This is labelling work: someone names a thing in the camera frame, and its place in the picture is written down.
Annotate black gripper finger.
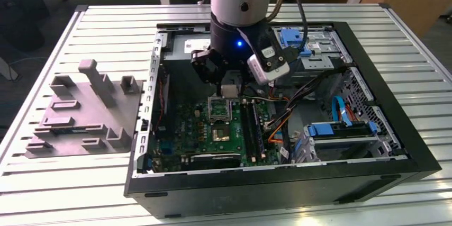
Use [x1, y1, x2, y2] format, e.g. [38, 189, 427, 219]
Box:
[240, 74, 256, 89]
[191, 50, 227, 96]

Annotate silver CPU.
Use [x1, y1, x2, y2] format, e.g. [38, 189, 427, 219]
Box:
[220, 84, 242, 99]

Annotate CPU socket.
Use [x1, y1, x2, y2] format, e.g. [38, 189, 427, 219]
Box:
[210, 122, 234, 143]

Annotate grey power supply unit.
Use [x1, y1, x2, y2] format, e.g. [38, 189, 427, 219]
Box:
[160, 34, 227, 100]

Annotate black RAM slot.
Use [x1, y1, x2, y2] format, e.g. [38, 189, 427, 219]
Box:
[250, 98, 268, 159]
[240, 98, 258, 162]

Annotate empty blue disk carrier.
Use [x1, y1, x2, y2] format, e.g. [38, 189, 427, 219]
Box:
[280, 27, 312, 58]

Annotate green motherboard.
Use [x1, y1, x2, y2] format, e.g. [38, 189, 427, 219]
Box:
[147, 95, 282, 173]

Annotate metal disk bay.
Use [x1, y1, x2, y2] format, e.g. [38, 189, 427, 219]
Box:
[274, 26, 354, 86]
[291, 130, 407, 164]

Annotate hard disk in blue carrier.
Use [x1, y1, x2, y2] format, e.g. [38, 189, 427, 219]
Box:
[307, 121, 379, 139]

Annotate black graphics card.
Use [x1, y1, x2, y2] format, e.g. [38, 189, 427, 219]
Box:
[190, 152, 242, 170]

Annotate grey parts rack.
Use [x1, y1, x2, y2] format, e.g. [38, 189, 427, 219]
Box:
[24, 59, 147, 159]

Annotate black PC case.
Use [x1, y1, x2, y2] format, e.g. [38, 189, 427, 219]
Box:
[123, 21, 443, 220]

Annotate RAM stick with blue label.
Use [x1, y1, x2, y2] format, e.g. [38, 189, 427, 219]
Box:
[48, 127, 90, 135]

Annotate black office chair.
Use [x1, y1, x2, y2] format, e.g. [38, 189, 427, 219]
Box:
[0, 0, 51, 53]

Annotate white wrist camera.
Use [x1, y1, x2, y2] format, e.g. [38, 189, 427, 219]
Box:
[246, 47, 294, 86]

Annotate black wire bundle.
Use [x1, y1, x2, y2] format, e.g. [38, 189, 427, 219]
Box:
[264, 66, 354, 131]

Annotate orange wire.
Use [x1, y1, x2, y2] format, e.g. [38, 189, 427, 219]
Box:
[267, 126, 286, 146]

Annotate black cable of white camera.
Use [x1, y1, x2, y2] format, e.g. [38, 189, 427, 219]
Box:
[284, 0, 308, 52]

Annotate blue flat wire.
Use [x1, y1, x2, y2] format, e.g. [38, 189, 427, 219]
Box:
[331, 95, 354, 128]

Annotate red wire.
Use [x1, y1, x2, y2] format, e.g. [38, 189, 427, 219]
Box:
[344, 104, 363, 123]

